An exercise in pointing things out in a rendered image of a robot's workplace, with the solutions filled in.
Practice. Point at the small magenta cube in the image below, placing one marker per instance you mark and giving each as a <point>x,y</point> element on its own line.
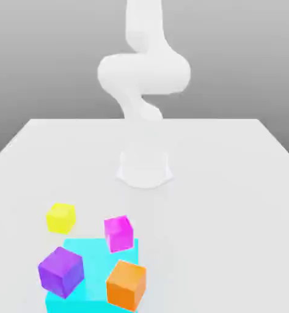
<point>118,234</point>

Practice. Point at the small purple cube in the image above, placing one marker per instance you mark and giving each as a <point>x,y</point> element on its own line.
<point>61,271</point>

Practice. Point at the small orange cube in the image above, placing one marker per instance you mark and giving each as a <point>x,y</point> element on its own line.
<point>125,286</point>

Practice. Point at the small yellow cube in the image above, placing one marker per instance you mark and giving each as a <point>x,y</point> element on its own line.
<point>60,218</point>

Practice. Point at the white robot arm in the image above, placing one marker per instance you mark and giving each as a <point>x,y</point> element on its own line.
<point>144,73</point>

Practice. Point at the large cyan box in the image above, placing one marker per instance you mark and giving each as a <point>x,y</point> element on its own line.
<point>95,269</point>

